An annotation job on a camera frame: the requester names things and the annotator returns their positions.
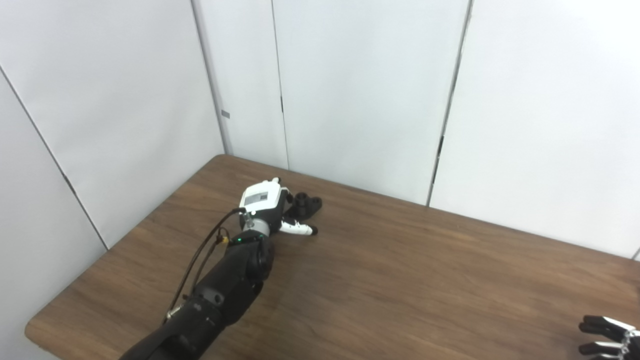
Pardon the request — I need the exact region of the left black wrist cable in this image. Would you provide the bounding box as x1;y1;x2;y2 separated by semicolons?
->
165;207;247;322

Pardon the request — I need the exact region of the black flanged holder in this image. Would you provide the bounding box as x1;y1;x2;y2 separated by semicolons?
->
284;192;323;220

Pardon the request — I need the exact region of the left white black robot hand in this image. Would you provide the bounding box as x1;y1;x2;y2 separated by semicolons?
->
238;177;319;240

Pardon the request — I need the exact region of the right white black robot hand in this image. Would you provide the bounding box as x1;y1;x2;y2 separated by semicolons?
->
578;315;640;360

